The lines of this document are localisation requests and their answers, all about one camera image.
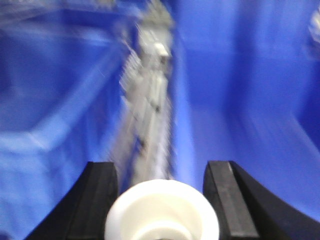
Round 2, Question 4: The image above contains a blue shelf bin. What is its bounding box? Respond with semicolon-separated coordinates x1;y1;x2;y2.
0;0;320;240

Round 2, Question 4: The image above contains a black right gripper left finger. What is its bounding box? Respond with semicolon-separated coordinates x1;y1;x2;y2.
26;161;118;240

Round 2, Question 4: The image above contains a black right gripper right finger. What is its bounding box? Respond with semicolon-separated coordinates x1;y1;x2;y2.
202;160;320;240

